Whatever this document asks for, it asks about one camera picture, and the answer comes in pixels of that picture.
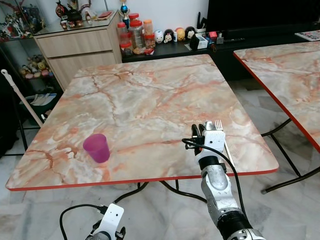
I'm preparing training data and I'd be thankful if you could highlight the small red lid jar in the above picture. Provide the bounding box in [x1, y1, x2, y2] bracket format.
[119, 41, 134, 56]

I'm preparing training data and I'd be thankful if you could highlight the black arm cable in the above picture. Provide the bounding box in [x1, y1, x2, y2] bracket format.
[181, 138, 246, 217]
[59, 203, 109, 240]

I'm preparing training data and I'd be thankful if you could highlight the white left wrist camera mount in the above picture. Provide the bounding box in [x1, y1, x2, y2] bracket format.
[94, 202, 125, 240]

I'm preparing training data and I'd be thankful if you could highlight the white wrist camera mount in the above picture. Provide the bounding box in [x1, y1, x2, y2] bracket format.
[202, 130, 226, 157]
[94, 202, 125, 240]

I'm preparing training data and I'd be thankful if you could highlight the dark figurine group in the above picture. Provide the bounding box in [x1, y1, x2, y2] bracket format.
[54, 0, 99, 30]

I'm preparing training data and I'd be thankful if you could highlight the silver metal fork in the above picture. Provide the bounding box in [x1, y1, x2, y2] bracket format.
[214, 119, 235, 167]

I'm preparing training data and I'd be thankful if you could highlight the light wooden drawer cabinet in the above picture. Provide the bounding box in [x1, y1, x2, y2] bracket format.
[33, 10, 124, 92]

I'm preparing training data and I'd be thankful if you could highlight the yellow plush toy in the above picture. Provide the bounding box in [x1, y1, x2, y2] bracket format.
[175, 27, 186, 42]

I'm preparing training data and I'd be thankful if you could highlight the red flat book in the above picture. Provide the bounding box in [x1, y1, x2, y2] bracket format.
[97, 10, 115, 21]

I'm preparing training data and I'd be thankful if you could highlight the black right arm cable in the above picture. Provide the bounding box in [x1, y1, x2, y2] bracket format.
[181, 138, 246, 217]

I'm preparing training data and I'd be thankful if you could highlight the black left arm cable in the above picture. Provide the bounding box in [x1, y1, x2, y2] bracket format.
[59, 203, 109, 240]

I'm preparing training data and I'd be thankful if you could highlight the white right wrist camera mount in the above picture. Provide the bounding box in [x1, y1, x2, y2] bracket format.
[202, 130, 226, 157]

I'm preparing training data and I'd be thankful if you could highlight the white small box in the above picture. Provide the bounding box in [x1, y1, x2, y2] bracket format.
[197, 35, 209, 50]

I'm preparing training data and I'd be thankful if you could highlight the orange lid plastic jar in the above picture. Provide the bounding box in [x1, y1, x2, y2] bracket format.
[143, 19, 154, 36]

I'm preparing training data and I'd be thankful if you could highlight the black metal table leg frame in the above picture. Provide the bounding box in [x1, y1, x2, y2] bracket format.
[112, 180, 207, 204]
[260, 118, 320, 195]

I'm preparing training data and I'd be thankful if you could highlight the large red lid snack jar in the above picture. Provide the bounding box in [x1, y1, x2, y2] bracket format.
[128, 19, 146, 52]

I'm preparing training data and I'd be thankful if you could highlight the black plush toy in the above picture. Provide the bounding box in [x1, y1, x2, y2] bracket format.
[185, 26, 196, 41]

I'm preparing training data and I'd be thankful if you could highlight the black low television console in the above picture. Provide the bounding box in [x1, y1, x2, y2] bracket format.
[121, 22, 320, 82]

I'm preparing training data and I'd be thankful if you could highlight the blue and gold trophy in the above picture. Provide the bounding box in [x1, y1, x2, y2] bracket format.
[119, 0, 131, 24]

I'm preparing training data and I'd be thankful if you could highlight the black television screen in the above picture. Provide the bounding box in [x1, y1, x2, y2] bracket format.
[206, 0, 320, 32]

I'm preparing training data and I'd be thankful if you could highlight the purple plastic cup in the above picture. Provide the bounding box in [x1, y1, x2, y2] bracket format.
[82, 133, 111, 164]

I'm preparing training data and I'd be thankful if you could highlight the small plush toys row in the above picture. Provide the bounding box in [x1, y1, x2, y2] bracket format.
[19, 54, 54, 81]

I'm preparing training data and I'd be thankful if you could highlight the white plush toy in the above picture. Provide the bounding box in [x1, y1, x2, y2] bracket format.
[154, 30, 165, 44]

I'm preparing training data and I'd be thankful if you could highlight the pale wooden broom stick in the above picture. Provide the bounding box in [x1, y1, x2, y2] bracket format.
[0, 69, 44, 128]

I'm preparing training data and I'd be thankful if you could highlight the black bin with papers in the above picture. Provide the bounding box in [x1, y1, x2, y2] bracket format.
[21, 91, 59, 125]

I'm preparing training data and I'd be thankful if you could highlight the printed magazine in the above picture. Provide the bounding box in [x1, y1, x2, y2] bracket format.
[294, 30, 320, 42]

